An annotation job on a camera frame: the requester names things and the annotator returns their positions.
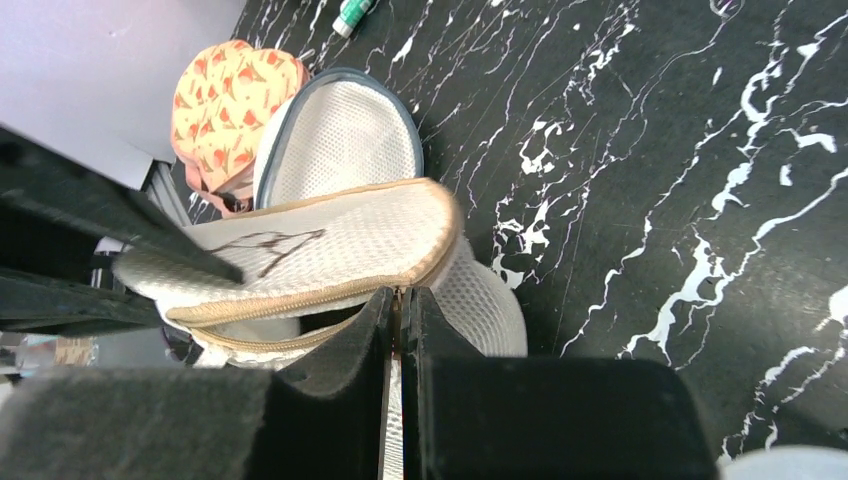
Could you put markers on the floral orange bra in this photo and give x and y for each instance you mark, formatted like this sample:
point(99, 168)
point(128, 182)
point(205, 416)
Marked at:
point(222, 106)

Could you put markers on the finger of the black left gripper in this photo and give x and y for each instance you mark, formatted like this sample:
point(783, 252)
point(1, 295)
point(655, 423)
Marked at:
point(47, 185)
point(35, 304)

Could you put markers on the green white marker pen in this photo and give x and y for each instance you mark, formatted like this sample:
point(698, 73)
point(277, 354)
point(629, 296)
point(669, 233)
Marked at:
point(350, 15)

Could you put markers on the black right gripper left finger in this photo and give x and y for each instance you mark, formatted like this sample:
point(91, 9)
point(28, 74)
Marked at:
point(322, 417)

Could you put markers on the white mesh bag beige zipper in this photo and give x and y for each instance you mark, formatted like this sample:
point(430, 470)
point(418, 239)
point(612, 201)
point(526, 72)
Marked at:
point(311, 265)

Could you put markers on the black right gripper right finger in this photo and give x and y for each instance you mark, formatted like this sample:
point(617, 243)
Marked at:
point(469, 416)

